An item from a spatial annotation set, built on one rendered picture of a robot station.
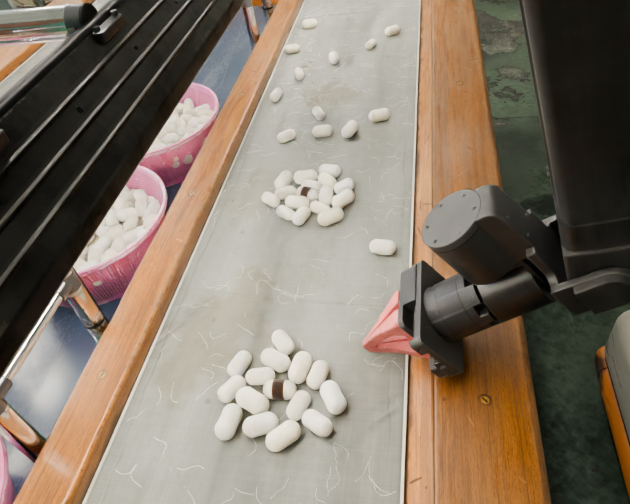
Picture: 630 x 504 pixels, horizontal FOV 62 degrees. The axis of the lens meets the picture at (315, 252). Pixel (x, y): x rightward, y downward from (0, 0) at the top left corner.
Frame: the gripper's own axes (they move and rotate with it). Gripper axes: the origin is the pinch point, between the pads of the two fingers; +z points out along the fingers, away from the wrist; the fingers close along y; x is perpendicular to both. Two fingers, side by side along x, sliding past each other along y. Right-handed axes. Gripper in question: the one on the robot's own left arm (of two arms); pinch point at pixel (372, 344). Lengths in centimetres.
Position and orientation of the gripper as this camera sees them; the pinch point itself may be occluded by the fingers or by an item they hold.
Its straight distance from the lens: 58.1
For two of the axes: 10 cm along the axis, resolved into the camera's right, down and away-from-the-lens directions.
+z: -6.8, 4.3, 6.0
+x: 7.2, 5.6, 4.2
